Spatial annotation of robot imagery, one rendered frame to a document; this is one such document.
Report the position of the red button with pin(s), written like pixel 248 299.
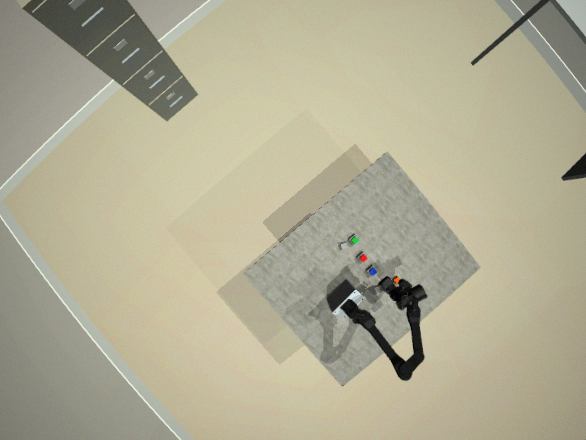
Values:
pixel 362 258

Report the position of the green button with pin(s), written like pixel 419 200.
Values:
pixel 354 240

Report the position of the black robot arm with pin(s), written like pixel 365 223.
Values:
pixel 404 299

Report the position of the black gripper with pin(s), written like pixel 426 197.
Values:
pixel 388 286

